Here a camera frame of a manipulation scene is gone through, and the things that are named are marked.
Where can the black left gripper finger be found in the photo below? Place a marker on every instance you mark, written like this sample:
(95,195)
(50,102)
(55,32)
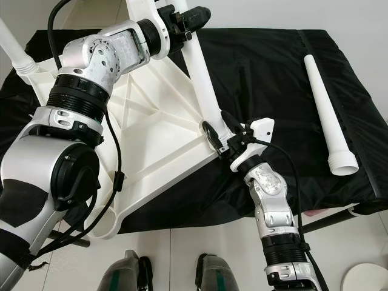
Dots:
(197,17)

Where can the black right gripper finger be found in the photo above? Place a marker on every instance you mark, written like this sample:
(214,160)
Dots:
(232,121)
(211,134)

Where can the white plastic children table top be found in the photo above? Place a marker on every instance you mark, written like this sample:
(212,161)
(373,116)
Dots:
(157,115)

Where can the pink soft object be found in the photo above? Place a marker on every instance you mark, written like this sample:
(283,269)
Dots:
(321,213)

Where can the grey robot right foot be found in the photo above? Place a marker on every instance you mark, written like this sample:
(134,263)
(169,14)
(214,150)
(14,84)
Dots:
(220,276)

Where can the grey robot foot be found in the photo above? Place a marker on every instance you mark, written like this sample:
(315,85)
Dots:
(124,274)
(220,276)

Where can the grey robot left foot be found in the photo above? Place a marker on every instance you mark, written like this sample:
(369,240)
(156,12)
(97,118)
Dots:
(124,274)

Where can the white round stool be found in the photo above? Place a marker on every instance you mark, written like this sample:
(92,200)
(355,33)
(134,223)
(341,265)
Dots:
(367,279)

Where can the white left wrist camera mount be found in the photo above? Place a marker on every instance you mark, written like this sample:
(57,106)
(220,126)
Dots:
(145,12)

